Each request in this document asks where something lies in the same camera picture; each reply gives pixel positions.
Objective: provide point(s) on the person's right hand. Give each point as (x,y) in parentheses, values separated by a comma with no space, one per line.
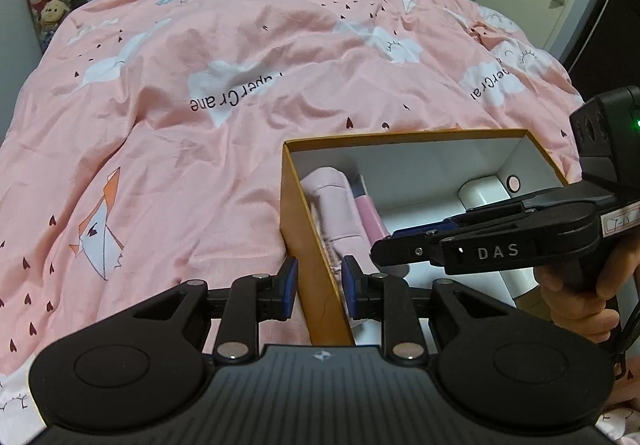
(575,315)

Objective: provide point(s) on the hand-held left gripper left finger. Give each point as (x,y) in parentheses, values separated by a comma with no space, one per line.
(289,287)

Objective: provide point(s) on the pink pouch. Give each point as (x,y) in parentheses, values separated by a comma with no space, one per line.
(335,210)

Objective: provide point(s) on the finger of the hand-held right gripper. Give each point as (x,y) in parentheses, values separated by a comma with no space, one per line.
(425,227)
(405,252)

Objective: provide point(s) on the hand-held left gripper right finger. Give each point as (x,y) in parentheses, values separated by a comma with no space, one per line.
(350,290)

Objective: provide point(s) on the yellow cardboard box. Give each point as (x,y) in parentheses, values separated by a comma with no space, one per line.
(305,245)

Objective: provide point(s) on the pink tube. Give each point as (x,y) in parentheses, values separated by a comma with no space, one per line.
(372,220)

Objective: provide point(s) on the pink printed blanket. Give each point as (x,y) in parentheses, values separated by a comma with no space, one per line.
(200,50)

